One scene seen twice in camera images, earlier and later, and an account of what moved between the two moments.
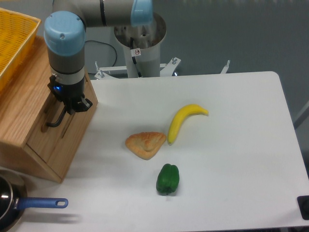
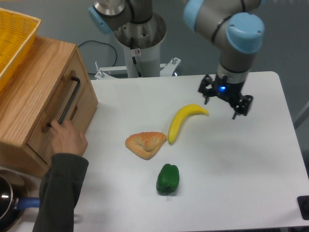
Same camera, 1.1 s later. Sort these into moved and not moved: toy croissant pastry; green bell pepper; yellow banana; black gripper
Moved: black gripper
Not moved: yellow banana; green bell pepper; toy croissant pastry
